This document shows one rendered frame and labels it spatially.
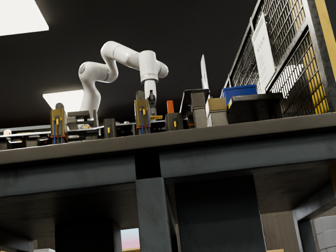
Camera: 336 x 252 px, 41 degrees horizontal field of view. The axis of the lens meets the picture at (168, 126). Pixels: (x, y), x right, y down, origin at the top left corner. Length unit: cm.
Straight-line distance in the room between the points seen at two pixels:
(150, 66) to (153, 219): 110
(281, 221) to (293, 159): 1022
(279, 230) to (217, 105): 956
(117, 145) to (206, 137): 24
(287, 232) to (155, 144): 1033
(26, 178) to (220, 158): 53
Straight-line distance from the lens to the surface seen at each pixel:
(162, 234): 119
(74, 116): 230
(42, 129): 244
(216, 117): 195
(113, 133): 186
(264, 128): 123
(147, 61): 218
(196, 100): 170
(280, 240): 1140
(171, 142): 120
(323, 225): 756
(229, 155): 124
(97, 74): 252
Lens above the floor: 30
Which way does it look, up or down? 20 degrees up
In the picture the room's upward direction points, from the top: 6 degrees counter-clockwise
